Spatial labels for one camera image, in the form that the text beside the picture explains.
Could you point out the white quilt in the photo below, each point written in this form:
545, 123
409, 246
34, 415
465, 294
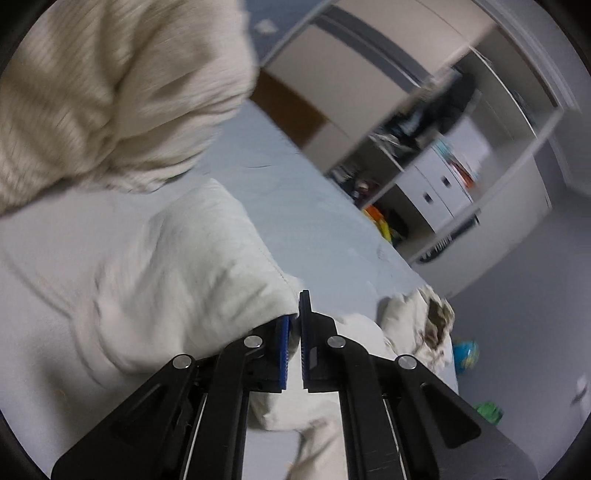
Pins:
161, 277

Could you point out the brown wooden headboard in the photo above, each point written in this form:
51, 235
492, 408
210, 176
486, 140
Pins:
286, 107

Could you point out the orange cloth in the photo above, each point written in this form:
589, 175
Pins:
376, 217

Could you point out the white drawer unit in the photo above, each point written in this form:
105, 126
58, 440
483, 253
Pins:
438, 184

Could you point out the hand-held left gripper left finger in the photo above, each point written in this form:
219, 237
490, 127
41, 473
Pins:
283, 357

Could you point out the black racket bag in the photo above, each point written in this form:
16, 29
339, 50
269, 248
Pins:
444, 247

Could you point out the white wardrobe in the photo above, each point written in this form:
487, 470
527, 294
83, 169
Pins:
508, 152

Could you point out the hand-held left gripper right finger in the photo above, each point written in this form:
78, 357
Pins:
303, 364

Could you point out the cream knitted blanket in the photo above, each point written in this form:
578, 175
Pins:
115, 92

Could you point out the bed with grey sheet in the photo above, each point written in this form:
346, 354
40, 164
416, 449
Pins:
300, 207

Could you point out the green shopping bag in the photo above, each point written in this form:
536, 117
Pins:
489, 411

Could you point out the blue globe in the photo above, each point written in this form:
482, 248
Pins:
465, 354

